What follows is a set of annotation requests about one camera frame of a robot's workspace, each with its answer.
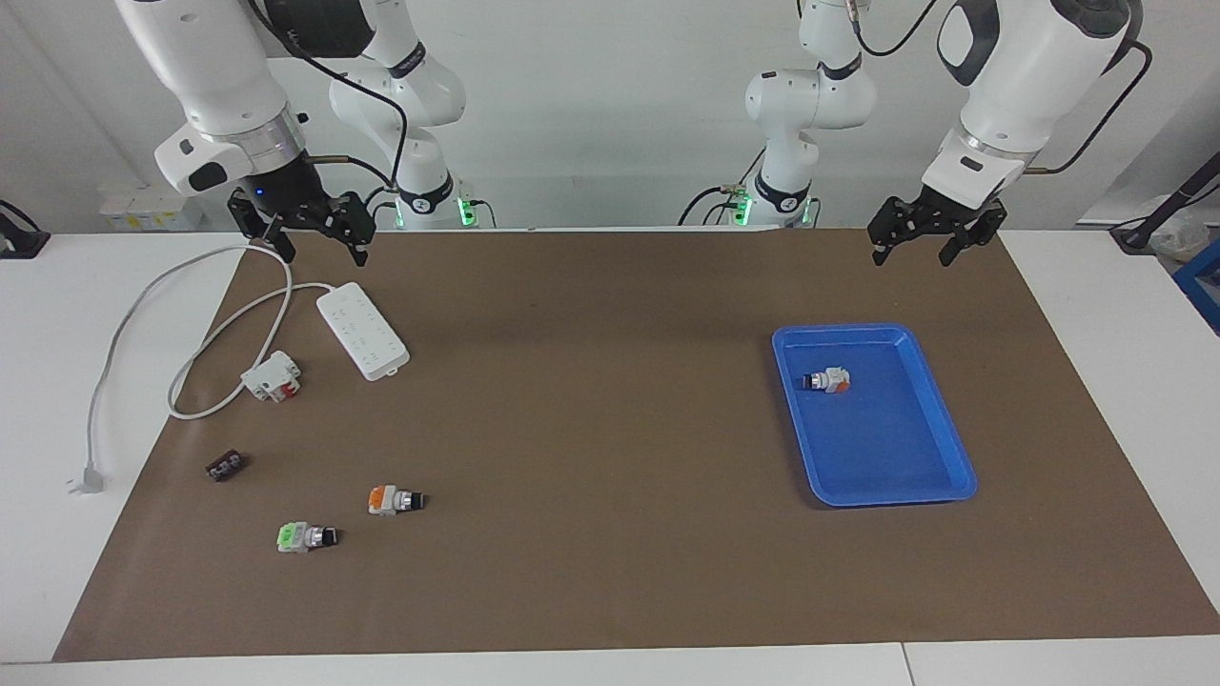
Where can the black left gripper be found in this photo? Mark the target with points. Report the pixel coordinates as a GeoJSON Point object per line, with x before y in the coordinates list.
{"type": "Point", "coordinates": [948, 210]}

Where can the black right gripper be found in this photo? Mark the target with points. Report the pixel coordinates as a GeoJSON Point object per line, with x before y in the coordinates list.
{"type": "Point", "coordinates": [281, 191]}

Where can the white selector switch orange block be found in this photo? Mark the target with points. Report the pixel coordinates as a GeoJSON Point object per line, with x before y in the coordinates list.
{"type": "Point", "coordinates": [386, 499]}

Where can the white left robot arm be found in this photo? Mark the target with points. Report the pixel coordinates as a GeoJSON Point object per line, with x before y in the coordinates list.
{"type": "Point", "coordinates": [1010, 86]}

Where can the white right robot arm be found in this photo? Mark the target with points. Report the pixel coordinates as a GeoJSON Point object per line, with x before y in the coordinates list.
{"type": "Point", "coordinates": [219, 76]}

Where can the white power strip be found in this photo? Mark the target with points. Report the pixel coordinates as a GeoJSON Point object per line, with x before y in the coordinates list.
{"type": "Point", "coordinates": [362, 329]}

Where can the white red circuit breaker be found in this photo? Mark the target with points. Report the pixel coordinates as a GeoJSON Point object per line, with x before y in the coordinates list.
{"type": "Point", "coordinates": [272, 376]}

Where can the white cardboard box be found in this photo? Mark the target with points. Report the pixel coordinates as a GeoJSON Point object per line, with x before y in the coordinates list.
{"type": "Point", "coordinates": [143, 205]}

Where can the black stand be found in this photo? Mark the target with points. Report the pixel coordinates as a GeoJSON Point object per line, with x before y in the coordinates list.
{"type": "Point", "coordinates": [1134, 238]}

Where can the blue plastic tray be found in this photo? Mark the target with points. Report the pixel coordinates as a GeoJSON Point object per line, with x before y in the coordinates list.
{"type": "Point", "coordinates": [877, 448]}

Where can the clear plastic bag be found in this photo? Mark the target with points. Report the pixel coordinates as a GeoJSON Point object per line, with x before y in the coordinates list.
{"type": "Point", "coordinates": [1187, 233]}

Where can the small black terminal block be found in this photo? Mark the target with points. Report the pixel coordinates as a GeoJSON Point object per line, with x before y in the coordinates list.
{"type": "Point", "coordinates": [226, 467]}

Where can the blue crate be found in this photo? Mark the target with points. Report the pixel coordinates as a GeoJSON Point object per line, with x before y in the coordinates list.
{"type": "Point", "coordinates": [1203, 281]}

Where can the black clamp base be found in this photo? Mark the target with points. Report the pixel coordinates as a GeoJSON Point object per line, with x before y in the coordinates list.
{"type": "Point", "coordinates": [24, 245]}

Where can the brown table mat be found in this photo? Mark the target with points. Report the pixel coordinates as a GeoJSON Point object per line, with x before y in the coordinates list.
{"type": "Point", "coordinates": [610, 476]}

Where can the white selector switch red block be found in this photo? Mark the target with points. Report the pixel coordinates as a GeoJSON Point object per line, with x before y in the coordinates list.
{"type": "Point", "coordinates": [834, 380]}

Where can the white selector switch green block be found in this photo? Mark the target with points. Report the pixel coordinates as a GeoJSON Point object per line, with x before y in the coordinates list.
{"type": "Point", "coordinates": [295, 537]}

